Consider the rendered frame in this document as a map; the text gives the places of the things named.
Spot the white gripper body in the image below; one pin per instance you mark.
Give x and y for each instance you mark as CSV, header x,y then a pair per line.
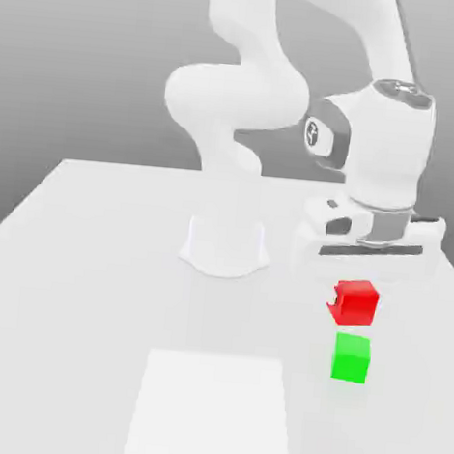
x,y
367,264

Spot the small red cube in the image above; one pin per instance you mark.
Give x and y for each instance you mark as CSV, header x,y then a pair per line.
x,y
358,304

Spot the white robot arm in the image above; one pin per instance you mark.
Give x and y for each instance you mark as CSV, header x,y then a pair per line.
x,y
238,96

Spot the small green cube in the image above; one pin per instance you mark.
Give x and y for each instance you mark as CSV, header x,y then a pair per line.
x,y
351,360

